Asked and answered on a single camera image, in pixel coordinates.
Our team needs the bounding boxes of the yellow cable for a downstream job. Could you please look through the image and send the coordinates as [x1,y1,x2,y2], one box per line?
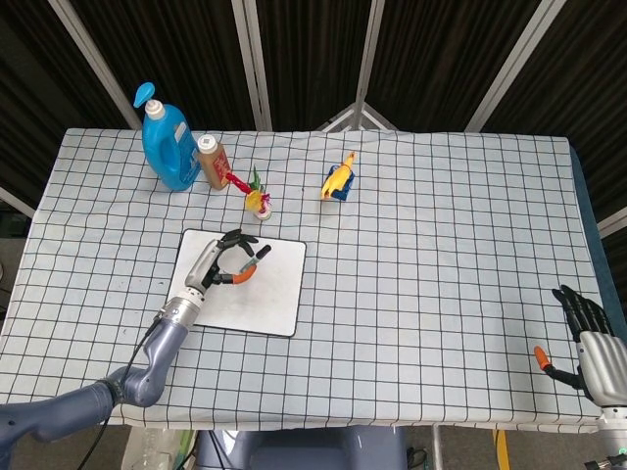
[493,429,510,470]

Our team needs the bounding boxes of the whiteboard marker with black cap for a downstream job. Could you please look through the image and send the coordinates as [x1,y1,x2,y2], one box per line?
[239,245,272,274]

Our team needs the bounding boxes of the blue toy block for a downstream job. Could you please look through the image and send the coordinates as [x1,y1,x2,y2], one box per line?
[326,164,355,203]

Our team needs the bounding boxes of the white black-checked tablecloth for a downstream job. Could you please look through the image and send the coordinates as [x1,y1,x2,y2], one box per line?
[0,127,603,435]

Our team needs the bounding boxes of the dark folding screen white frames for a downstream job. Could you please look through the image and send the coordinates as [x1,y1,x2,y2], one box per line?
[0,0,627,236]

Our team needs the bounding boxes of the blue detergent bottle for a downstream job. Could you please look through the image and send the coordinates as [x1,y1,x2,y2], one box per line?
[133,82,201,192]

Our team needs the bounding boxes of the metal table leg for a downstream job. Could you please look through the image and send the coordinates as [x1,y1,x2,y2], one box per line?
[432,424,445,470]

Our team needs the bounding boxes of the white rectangular board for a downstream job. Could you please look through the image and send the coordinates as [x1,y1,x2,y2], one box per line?
[171,228,308,338]

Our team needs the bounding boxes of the grey-blue robot torso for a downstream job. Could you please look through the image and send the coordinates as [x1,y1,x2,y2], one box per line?
[195,424,409,470]

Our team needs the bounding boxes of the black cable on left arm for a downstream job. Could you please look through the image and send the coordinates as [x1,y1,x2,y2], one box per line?
[100,317,164,470]

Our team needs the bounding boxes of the brown juice bottle white cap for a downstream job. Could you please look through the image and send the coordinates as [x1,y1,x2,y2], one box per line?
[196,135,232,191]

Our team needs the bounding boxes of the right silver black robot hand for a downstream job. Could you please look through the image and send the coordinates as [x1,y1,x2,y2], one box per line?
[533,285,627,407]

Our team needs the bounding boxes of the yellow rubber chicken toy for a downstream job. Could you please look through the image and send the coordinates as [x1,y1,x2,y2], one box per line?
[320,151,358,202]

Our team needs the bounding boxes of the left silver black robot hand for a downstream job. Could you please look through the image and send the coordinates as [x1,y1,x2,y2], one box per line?
[184,228,260,297]

